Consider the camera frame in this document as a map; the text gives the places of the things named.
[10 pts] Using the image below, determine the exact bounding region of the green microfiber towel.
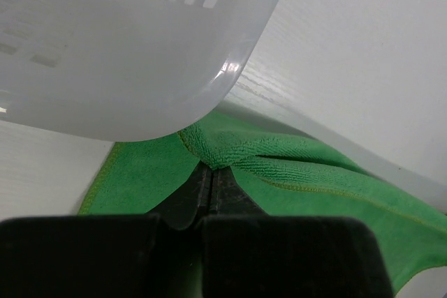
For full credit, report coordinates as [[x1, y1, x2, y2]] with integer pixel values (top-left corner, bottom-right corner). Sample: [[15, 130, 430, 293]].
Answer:
[[80, 112, 446, 290]]

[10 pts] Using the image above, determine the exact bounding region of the white perforated plastic basket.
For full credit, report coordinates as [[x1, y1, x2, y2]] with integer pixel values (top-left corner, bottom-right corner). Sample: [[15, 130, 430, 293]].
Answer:
[[1, 0, 279, 142]]

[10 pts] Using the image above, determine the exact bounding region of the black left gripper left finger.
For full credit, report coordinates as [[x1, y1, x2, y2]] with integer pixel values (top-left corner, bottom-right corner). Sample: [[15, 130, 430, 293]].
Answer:
[[1, 164, 212, 297]]

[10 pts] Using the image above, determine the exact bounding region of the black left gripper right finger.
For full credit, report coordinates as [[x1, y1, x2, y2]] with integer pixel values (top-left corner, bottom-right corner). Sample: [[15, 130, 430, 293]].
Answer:
[[202, 168, 393, 297]]

